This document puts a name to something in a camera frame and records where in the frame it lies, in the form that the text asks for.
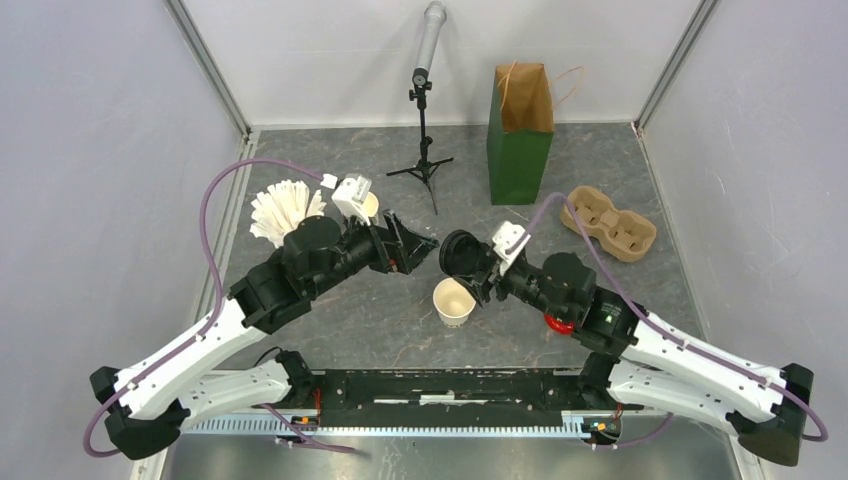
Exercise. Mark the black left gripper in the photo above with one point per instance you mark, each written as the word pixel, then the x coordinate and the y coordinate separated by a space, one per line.
pixel 404 255

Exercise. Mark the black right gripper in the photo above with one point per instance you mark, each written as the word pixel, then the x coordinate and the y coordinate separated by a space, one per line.
pixel 481 283

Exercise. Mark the white paper coffee cup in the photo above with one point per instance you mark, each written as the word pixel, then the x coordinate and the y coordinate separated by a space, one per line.
pixel 453 303

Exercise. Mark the black plastic cup lid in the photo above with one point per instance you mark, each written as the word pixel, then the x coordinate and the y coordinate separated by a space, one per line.
pixel 462 255

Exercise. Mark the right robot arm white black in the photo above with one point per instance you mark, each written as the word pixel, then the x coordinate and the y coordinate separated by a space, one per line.
pixel 639 359

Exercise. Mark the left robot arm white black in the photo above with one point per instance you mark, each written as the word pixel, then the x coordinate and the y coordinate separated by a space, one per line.
pixel 146 407

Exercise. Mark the red horseshoe shaped object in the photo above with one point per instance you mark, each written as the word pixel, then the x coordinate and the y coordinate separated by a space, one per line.
pixel 562 327

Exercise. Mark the brown pulp cup carriers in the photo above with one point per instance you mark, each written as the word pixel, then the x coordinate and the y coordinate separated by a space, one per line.
pixel 624 234

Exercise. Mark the green brown paper bag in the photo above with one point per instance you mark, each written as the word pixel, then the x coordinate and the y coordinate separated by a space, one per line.
pixel 520 132

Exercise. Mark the black tripod with grey tube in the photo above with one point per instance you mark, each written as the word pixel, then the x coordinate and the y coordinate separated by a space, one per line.
pixel 435 16

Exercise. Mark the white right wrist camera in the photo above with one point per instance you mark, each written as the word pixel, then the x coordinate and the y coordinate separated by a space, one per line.
pixel 509 240

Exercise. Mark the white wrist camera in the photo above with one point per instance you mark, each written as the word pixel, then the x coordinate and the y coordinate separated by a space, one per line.
pixel 349 195
pixel 509 240

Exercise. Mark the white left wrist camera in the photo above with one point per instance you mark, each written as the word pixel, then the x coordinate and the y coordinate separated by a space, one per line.
pixel 349 195

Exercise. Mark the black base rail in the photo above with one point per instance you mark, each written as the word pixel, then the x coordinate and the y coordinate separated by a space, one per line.
pixel 420 398

